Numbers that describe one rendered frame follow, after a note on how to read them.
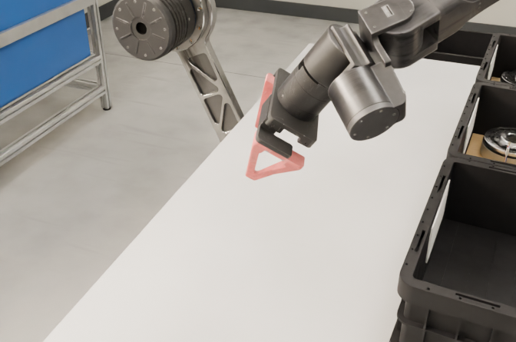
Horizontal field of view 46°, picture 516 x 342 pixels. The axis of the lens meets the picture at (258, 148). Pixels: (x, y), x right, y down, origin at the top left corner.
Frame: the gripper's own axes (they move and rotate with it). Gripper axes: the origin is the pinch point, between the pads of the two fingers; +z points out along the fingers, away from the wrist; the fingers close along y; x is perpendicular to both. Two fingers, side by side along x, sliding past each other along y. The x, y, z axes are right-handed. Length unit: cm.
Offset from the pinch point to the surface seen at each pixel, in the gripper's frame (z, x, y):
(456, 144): -7.9, -28.9, 14.1
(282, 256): 24.8, -19.1, 7.6
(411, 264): -7.5, -18.0, -14.2
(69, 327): 37.9, 8.5, -12.2
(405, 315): -3.0, -20.6, -17.5
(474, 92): -8.1, -36.1, 33.2
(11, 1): 110, 66, 141
